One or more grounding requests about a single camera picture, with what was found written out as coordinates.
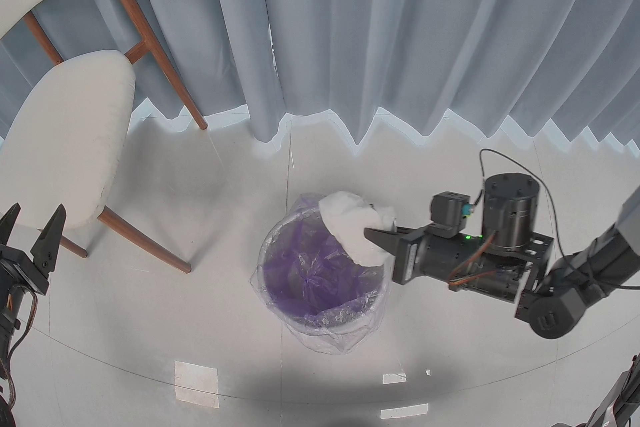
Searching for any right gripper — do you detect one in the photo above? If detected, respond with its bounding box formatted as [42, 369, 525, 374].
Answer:
[363, 227, 489, 292]

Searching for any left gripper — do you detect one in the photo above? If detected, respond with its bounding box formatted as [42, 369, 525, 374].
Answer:
[0, 202, 68, 316]

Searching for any white paper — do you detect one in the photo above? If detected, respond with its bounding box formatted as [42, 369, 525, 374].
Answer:
[318, 190, 397, 268]

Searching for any purple plastic bag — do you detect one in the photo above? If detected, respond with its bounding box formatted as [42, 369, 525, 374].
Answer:
[249, 192, 392, 356]

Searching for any white trash bin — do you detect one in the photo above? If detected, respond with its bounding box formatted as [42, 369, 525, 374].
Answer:
[257, 215, 388, 334]

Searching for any white cushioned wooden chair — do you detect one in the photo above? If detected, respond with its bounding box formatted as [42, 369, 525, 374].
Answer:
[0, 0, 208, 275]

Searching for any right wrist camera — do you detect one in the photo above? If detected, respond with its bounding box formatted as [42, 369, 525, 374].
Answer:
[395, 191, 475, 240]

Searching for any black cable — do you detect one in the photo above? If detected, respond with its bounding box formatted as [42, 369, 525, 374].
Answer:
[478, 148, 640, 291]

